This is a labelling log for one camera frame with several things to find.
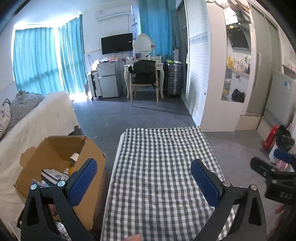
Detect orange fruit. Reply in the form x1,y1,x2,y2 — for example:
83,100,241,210
69,166,74,176

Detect person left hand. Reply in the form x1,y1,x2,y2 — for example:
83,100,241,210
122,234,142,241

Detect round vanity mirror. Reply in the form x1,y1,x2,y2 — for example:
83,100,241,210
133,33,154,59

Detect checkered tablecloth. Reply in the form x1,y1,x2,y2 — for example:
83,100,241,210
100,126,239,241

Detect blue curtains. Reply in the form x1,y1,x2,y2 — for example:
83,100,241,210
12,15,87,95

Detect white vanity desk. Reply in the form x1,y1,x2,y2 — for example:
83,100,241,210
123,55,164,99

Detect white air conditioner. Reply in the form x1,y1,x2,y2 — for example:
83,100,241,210
94,5,133,22

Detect red fire extinguisher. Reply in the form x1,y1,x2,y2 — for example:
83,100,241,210
262,126,280,151

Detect person right hand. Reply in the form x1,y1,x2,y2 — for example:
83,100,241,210
275,204,289,215

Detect grey checked blanket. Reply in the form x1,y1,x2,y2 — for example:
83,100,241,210
7,90,45,131

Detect white cartoon bag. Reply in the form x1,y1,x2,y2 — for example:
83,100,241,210
268,144,288,171

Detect cardboard box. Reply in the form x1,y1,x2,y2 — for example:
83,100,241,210
14,136,109,233

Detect wooden chair with black bag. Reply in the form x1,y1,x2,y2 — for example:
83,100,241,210
128,60,159,106

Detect blue tissue pack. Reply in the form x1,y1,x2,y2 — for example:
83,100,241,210
32,179,50,188

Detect white louvered wardrobe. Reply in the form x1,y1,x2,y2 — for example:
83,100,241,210
182,1,248,132

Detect dark drawer tower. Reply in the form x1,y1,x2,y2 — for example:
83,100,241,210
163,61,183,96

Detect white purple cream tube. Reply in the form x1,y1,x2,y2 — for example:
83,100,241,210
60,168,69,181

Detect silver mini fridge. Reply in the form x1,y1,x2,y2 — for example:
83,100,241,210
97,61,120,98

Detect white covered sofa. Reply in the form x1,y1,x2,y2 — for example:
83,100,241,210
0,90,80,209

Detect black television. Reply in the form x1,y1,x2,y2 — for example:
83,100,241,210
101,33,133,55

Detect floral pillow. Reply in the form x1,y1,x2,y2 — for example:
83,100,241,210
0,99,11,138

